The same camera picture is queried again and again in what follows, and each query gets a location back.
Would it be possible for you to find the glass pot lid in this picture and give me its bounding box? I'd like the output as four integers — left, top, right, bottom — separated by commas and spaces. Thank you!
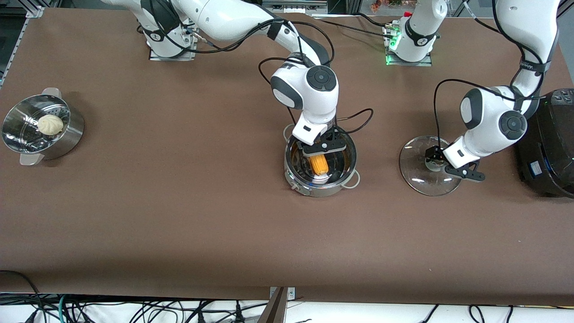
399, 135, 465, 197

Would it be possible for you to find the yellow corn cob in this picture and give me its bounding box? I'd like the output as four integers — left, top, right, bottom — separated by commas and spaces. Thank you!
309, 153, 331, 177

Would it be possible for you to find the stainless steel cooking pot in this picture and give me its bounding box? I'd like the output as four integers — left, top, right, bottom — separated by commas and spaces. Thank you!
283, 121, 361, 198

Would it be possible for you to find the stainless steel steamer pot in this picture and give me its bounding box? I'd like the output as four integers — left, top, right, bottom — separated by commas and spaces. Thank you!
1, 87, 86, 166

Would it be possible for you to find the black rice cooker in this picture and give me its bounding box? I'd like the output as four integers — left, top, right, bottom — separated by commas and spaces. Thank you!
514, 88, 574, 199

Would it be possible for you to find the brown table cover mat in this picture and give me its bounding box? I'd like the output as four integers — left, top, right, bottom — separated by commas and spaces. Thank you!
0, 9, 574, 306

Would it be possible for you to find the dark brown angled bar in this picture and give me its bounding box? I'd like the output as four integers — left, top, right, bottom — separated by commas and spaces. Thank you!
258, 287, 287, 323

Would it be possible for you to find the white steamed bun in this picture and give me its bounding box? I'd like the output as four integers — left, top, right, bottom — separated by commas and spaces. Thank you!
37, 114, 64, 136

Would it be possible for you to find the aluminium side profile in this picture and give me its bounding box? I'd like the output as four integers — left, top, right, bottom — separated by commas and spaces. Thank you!
0, 6, 45, 88

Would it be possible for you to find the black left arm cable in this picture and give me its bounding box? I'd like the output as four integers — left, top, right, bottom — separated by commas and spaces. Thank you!
432, 79, 539, 151

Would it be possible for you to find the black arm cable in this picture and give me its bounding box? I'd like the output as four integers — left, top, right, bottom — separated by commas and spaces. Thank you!
179, 18, 374, 135
432, 79, 539, 151

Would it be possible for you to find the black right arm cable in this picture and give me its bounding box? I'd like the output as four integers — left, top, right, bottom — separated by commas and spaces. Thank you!
179, 18, 374, 135

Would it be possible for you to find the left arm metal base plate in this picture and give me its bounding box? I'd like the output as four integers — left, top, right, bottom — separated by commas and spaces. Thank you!
383, 20, 433, 67

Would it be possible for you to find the black cable on table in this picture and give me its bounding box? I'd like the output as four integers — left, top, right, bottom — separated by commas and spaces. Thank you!
312, 16, 389, 38

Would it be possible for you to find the grey metal frame bar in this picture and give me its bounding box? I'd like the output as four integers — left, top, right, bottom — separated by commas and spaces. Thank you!
261, 0, 328, 14

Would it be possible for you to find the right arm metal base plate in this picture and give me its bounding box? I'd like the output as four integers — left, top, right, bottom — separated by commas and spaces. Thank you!
149, 34, 198, 61

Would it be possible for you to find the black curved floor cable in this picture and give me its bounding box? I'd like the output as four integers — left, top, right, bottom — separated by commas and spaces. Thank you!
0, 269, 45, 323

